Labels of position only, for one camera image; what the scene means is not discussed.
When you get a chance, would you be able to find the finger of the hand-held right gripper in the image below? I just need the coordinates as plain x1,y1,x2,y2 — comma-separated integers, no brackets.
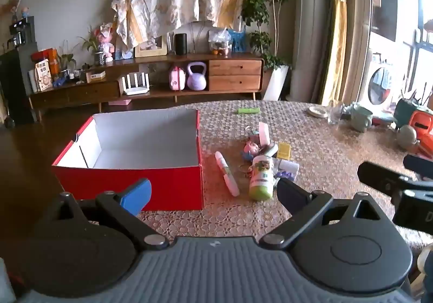
357,161,422,196
402,154,433,179

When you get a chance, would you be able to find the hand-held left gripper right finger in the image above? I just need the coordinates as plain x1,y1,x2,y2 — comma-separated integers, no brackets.
259,177,389,250

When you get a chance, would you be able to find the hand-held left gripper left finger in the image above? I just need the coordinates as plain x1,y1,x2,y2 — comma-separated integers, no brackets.
47,178,170,250

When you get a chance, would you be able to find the white blue packet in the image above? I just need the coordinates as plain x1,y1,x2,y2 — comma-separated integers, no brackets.
275,159,300,182

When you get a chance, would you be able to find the green lidded jar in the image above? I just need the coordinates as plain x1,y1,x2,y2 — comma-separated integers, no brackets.
248,155,275,201

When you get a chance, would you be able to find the red cardboard box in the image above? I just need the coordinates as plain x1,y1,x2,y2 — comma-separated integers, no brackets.
51,108,205,211

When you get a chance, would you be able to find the yellow small packet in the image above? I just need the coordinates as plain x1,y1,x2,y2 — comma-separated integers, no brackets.
277,142,292,160

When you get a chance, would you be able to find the pink white tube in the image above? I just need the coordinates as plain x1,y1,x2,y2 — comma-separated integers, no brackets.
258,122,271,144

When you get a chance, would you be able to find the grey round pot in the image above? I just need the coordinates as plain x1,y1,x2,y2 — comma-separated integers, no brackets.
397,124,419,150

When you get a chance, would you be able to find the orange plastic container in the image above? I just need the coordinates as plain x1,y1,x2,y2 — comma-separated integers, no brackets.
409,110,433,142

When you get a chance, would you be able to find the floral lace tablecloth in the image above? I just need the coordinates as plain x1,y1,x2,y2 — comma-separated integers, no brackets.
137,100,433,256

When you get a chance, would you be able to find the dark green utensil holder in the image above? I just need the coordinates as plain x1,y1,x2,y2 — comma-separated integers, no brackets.
393,86,425,128

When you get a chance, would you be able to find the pale green mug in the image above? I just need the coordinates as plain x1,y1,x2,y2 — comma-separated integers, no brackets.
350,105,374,133

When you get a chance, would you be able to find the white marker pen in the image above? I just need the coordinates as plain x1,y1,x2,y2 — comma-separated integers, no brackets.
215,151,241,197

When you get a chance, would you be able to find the clear drinking glass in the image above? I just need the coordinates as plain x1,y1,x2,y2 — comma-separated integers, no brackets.
327,102,344,126

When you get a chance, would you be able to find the white round dish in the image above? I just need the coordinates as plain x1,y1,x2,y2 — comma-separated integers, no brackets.
307,107,329,119

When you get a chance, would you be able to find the white washing machine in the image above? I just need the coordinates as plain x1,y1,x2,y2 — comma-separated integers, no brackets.
361,55,397,114

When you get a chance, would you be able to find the white router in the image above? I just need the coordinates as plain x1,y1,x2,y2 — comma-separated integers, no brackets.
122,73,151,96

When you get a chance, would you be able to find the white planter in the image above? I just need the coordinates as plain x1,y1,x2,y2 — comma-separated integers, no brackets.
263,64,290,101

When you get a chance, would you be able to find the wooden television cabinet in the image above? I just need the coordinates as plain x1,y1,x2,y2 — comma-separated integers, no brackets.
29,53,265,121

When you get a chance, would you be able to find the pink toy suitcase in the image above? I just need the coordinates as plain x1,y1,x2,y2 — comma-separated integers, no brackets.
169,65,186,91

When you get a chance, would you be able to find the wooden cabinet drawer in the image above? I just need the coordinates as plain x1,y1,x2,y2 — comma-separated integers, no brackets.
209,60,263,77
209,76,262,92

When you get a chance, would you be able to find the purple kettlebell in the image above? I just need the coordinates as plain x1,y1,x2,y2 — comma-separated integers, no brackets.
186,62,208,91

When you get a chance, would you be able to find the small potted plant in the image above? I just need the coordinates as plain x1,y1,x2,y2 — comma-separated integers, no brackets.
78,27,106,67

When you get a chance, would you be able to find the printed snack box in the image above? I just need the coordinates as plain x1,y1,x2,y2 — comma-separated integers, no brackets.
35,59,54,92

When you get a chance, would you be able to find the yellow curtain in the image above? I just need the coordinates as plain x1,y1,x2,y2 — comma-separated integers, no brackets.
320,0,353,106

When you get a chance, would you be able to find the small leafy plant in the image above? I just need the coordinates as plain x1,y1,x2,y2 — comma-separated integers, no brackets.
57,41,77,71

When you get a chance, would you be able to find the grey standing air conditioner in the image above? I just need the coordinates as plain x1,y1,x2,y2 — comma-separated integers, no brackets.
290,0,328,103

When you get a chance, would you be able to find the black cylinder speaker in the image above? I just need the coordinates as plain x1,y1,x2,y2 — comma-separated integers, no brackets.
174,33,188,56

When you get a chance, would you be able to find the pink doll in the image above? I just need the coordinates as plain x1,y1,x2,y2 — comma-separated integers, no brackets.
95,22,117,63

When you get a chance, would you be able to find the orange box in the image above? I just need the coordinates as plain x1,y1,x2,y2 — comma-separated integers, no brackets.
31,48,59,73

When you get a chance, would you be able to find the blue bag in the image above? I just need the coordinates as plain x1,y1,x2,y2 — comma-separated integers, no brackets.
228,27,247,53

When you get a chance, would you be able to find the black tall cabinet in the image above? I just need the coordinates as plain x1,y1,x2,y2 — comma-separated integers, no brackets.
0,47,36,125

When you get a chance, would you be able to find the clear plastic bag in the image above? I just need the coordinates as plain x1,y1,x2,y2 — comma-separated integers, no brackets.
208,28,231,55

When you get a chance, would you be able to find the tall green plant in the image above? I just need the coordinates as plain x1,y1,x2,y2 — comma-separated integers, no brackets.
240,0,296,70

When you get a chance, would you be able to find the black coffee machine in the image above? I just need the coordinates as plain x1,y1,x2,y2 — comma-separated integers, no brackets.
7,16,35,48

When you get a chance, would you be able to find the cartoon keychain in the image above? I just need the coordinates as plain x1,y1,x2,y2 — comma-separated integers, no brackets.
240,125,262,161

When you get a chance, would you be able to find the wooden photo frame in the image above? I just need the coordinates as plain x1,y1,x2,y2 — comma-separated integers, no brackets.
135,35,168,58

